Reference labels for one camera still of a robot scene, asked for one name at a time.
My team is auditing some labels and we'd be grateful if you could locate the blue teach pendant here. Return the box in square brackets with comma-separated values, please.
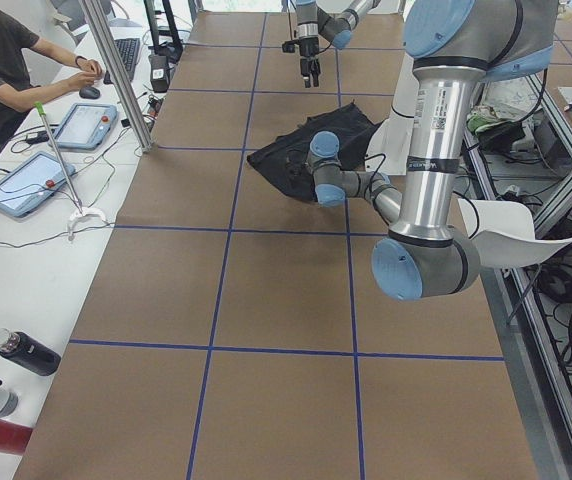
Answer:
[54, 103, 118, 151]
[0, 152, 65, 218]

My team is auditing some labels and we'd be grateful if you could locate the grabber stick tool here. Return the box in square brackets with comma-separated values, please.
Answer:
[34, 102, 108, 242]

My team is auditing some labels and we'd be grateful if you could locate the aluminium frame post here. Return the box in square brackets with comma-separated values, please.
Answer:
[80, 0, 153, 153]

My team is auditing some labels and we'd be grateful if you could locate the black water bottle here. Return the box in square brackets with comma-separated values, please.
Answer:
[0, 328, 61, 376]

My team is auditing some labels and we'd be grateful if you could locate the near blue teach pendant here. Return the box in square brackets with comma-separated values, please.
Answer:
[0, 152, 65, 218]

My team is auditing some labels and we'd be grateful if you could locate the person at keyboard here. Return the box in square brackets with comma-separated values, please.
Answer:
[0, 10, 103, 147]

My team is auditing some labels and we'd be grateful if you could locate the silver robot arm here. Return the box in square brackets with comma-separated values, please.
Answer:
[306, 1, 558, 300]
[281, 0, 380, 88]

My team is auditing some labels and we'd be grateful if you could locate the black keyboard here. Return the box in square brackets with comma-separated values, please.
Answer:
[114, 38, 141, 82]

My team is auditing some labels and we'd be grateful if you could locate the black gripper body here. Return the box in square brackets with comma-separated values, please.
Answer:
[284, 149, 311, 190]
[281, 36, 321, 75]

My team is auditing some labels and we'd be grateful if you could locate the far blue teach pendant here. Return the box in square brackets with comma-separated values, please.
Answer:
[54, 103, 118, 151]

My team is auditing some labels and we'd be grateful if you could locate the black computer mouse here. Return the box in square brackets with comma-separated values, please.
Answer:
[79, 86, 101, 100]

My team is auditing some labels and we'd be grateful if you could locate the black graphic t-shirt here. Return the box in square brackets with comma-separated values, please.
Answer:
[247, 103, 378, 201]

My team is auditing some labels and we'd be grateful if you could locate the white plastic chair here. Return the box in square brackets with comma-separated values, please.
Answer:
[458, 198, 572, 268]

